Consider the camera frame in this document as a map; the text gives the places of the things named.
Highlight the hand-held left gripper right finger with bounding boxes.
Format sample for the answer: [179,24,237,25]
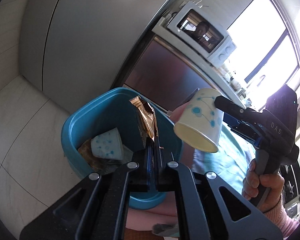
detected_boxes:
[154,142,283,240]

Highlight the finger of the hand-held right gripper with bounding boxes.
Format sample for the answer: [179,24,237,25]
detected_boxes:
[175,88,199,110]
[214,95,250,117]

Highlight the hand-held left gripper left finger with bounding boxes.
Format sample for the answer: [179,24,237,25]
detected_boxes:
[19,145,154,240]

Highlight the white blue-dotted paper cup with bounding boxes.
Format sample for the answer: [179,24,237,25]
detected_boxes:
[90,127,123,161]
[173,88,224,153]

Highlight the gold brown snack wrapper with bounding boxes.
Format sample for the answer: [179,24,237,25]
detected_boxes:
[129,95,158,148]

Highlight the brown patterned snack wrapper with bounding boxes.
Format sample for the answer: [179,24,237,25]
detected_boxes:
[77,139,108,172]

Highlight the blue plastic trash bin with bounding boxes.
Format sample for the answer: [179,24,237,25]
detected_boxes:
[61,87,183,210]

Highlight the person's right forearm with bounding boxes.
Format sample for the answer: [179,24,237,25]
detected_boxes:
[262,192,300,238]

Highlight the person's right hand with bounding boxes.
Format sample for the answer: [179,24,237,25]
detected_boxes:
[241,159,285,212]

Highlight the brown base cabinets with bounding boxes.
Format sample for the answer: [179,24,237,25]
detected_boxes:
[112,34,243,113]

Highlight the pink garment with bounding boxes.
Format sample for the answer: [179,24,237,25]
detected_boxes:
[125,197,180,240]

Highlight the teal and grey tablecloth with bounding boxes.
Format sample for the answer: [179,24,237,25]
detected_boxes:
[192,120,258,193]

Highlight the white microwave oven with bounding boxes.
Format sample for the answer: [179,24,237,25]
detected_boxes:
[151,0,238,68]

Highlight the kitchen window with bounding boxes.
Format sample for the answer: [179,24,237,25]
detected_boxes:
[225,0,300,105]

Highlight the grey refrigerator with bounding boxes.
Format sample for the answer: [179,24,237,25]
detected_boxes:
[19,0,183,92]

